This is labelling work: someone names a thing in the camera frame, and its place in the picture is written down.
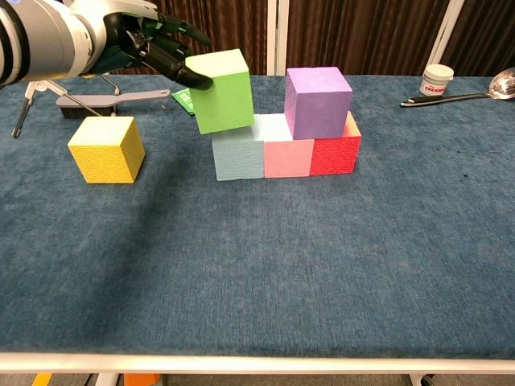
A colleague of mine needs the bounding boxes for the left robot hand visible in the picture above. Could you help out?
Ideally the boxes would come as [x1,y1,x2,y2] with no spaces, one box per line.
[74,0,214,90]

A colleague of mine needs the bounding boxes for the green foam cube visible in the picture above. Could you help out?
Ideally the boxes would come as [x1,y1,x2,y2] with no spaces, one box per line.
[184,48,256,136]

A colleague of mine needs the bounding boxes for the pink foam cube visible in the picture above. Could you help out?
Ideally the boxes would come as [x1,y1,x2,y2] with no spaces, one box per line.
[259,113,315,179]

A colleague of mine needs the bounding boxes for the purple foam cube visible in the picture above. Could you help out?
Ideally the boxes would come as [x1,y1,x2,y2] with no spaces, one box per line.
[283,67,354,141]

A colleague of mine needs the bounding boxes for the red foam cube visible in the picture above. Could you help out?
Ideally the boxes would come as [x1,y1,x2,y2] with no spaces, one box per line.
[309,111,362,176]

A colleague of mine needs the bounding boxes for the grey brush black bristles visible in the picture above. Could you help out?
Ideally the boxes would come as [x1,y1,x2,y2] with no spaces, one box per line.
[56,88,171,120]

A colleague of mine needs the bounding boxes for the green sachet packet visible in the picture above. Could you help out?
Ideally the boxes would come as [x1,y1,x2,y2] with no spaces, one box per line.
[171,88,196,117]

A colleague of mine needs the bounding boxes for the dark brown curtain panel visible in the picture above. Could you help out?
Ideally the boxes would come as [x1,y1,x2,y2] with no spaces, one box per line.
[152,0,269,76]
[440,0,515,78]
[286,0,451,77]

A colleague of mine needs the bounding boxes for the yellow foam cube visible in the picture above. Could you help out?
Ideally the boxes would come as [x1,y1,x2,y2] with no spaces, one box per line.
[67,116,146,185]

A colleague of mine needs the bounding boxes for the light blue foam cube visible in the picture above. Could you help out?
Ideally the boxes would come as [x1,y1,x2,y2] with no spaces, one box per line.
[212,113,270,182]

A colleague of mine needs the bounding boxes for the blue table cloth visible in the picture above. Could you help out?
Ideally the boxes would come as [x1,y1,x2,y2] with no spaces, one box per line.
[0,73,515,359]

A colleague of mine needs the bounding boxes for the white jar red label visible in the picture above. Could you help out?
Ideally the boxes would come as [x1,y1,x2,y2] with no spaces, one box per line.
[419,64,455,98]

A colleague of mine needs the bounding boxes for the orange plastic object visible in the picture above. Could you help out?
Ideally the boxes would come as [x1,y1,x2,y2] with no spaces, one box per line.
[123,373,161,386]

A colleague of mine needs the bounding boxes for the wire hanger white clips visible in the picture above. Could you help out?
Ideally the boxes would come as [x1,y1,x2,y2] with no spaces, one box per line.
[11,76,121,139]

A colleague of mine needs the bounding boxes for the white partition post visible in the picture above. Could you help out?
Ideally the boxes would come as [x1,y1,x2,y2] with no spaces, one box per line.
[426,0,466,77]
[266,0,290,76]

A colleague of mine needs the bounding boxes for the white table frame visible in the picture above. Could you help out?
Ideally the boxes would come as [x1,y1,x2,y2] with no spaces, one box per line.
[0,352,515,386]

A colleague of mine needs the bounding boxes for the steel ladle black handle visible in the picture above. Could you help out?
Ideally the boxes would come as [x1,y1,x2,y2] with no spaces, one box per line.
[399,67,515,109]

